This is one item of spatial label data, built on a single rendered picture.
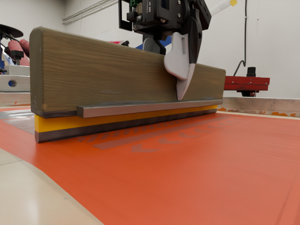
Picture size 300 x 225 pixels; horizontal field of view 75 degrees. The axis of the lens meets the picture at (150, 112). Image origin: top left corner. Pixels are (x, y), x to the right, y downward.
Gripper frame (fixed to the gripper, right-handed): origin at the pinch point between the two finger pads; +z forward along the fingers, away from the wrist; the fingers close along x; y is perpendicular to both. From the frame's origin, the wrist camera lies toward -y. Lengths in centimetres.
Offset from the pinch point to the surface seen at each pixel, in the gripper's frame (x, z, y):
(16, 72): -58, -5, 5
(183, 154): 10.5, 4.4, 12.9
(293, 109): 13.8, 4.0, -24.0
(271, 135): 14.1, 4.8, -0.4
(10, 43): -96, -21, -4
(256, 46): -37, -40, -200
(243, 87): -22, 0, -115
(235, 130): 10.1, 4.8, -0.4
